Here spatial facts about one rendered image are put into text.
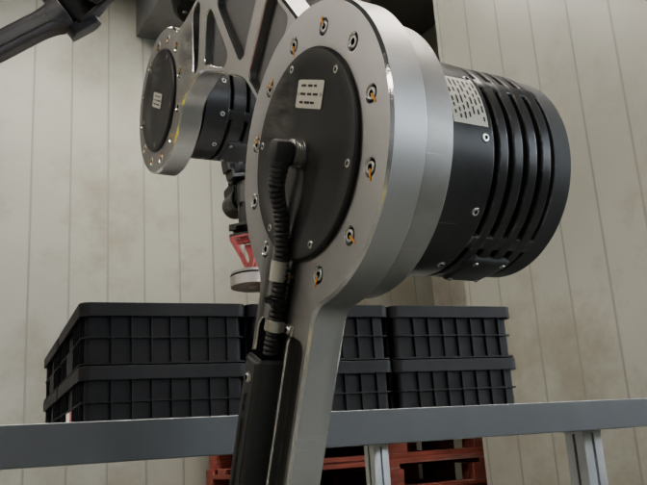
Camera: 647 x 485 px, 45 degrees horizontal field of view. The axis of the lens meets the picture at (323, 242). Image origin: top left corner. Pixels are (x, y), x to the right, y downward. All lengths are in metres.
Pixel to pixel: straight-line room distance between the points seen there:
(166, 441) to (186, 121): 0.41
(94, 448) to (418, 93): 0.48
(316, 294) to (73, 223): 3.83
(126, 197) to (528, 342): 2.32
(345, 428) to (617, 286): 2.26
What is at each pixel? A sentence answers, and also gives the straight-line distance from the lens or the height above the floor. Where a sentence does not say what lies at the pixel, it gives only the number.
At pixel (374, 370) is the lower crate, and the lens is 1.56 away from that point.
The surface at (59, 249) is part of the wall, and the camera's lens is 4.33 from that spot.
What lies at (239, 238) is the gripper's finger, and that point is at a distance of 1.69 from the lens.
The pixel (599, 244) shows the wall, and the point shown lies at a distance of 3.16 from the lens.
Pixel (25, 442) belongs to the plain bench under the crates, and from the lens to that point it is 0.80.
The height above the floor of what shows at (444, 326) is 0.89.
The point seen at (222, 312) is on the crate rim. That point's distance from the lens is 1.46.
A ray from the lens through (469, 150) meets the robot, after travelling 0.59.
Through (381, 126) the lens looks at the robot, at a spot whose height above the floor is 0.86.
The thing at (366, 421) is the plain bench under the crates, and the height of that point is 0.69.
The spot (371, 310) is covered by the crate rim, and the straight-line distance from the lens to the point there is 1.58.
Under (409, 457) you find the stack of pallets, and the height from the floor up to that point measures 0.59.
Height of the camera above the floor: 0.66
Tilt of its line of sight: 15 degrees up
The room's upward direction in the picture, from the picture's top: 4 degrees counter-clockwise
